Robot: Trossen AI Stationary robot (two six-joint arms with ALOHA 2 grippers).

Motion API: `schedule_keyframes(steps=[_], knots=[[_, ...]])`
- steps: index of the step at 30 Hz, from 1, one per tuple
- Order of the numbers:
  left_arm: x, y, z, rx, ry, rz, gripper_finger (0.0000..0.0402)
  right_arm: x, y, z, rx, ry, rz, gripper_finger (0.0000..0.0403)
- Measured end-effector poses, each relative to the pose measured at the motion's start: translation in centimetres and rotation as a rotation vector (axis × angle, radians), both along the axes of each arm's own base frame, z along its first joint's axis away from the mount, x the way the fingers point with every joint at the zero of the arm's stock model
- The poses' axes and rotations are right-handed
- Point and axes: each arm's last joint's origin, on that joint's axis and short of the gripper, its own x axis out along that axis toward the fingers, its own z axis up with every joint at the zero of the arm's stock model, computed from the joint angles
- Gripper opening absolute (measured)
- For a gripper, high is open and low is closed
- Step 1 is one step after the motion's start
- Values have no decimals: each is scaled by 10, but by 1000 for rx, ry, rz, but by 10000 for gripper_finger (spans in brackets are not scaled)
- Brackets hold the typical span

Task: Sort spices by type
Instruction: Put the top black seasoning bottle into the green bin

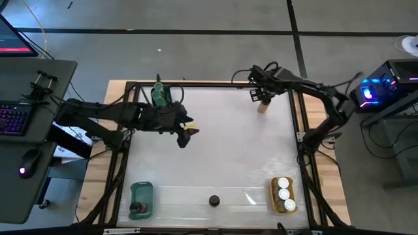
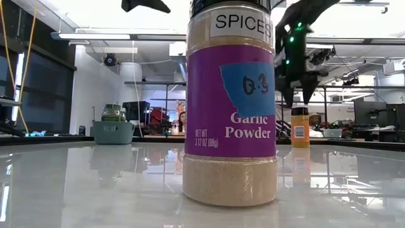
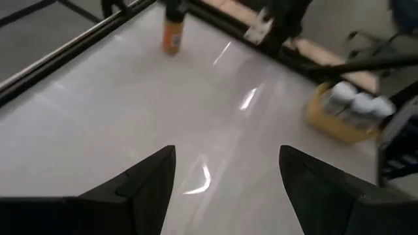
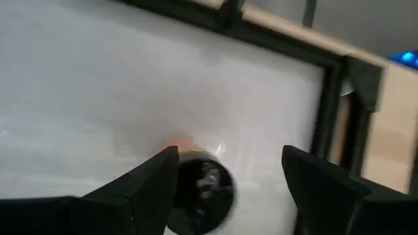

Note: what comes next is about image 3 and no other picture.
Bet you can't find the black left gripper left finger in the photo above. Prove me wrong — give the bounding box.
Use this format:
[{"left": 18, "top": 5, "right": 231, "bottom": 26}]
[{"left": 0, "top": 145, "right": 177, "bottom": 235}]

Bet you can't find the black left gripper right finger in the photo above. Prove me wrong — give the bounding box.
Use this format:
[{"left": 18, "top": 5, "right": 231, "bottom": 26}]
[{"left": 278, "top": 144, "right": 418, "bottom": 235}]

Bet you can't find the white-lid bagel seasoning jar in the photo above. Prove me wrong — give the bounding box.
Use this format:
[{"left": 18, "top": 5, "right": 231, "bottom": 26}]
[
  {"left": 365, "top": 96, "right": 396, "bottom": 127},
  {"left": 323, "top": 80, "right": 359, "bottom": 115},
  {"left": 346, "top": 92, "right": 376, "bottom": 123}
]

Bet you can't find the yellow plastic bin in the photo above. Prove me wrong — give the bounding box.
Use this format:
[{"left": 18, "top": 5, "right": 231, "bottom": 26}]
[{"left": 305, "top": 81, "right": 381, "bottom": 144}]

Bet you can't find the black RGB computer tower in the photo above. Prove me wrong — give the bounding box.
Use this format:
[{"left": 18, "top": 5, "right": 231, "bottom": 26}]
[{"left": 388, "top": 0, "right": 418, "bottom": 33}]

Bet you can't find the orange black-lid spice jar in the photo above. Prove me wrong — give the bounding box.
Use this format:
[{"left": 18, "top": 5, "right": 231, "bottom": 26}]
[{"left": 162, "top": 0, "right": 187, "bottom": 57}]

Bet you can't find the black aluminium table frame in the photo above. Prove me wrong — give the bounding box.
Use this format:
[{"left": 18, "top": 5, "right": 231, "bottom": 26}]
[{"left": 0, "top": 0, "right": 418, "bottom": 108}]

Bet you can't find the black frame clamp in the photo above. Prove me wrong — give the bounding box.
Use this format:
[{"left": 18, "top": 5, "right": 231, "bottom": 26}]
[{"left": 101, "top": 0, "right": 129, "bottom": 17}]

